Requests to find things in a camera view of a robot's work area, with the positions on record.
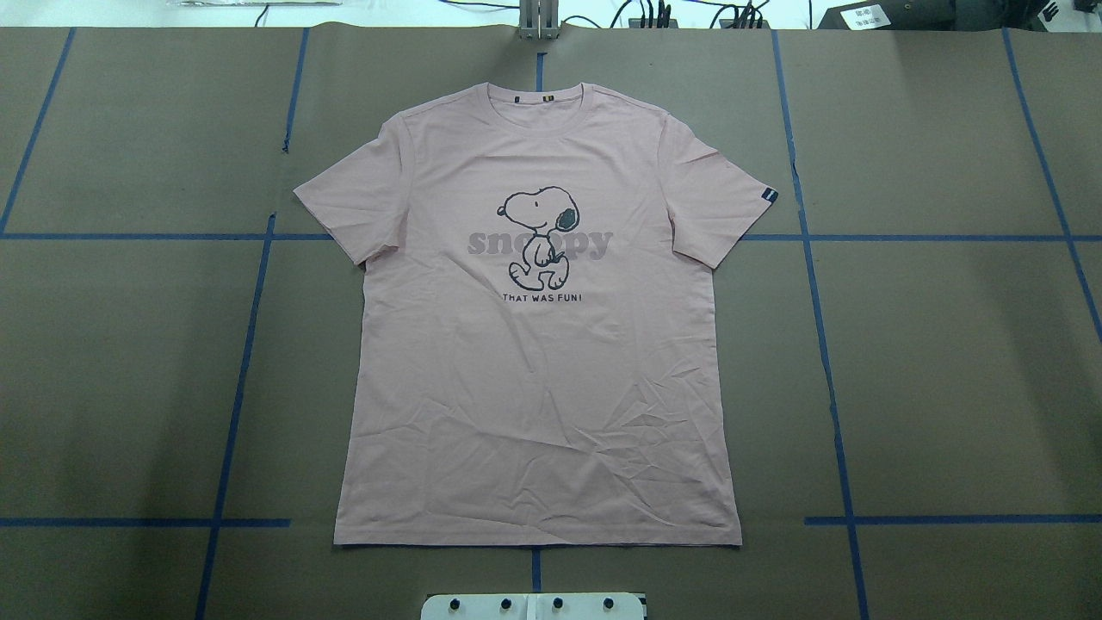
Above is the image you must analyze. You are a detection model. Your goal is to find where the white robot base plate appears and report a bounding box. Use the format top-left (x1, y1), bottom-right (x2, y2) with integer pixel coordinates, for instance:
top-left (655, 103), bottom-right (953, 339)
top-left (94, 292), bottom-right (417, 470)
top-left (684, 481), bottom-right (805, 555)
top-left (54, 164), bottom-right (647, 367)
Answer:
top-left (420, 592), bottom-right (648, 619)

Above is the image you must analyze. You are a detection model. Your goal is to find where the aluminium frame post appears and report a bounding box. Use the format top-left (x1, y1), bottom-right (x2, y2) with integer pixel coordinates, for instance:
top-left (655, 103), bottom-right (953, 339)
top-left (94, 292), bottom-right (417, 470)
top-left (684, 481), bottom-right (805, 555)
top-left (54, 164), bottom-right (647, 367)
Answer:
top-left (518, 0), bottom-right (561, 40)

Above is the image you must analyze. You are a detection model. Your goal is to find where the black power box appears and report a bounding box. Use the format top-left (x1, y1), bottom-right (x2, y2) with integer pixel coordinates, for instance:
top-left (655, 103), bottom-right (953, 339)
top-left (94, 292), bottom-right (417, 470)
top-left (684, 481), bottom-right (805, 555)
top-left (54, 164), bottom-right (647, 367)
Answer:
top-left (815, 1), bottom-right (957, 31)

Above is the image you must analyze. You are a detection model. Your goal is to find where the pink Snoopy t-shirt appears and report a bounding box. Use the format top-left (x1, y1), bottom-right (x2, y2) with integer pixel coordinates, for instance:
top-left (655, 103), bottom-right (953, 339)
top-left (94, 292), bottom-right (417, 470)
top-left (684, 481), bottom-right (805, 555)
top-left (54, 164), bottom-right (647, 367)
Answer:
top-left (294, 83), bottom-right (777, 547)

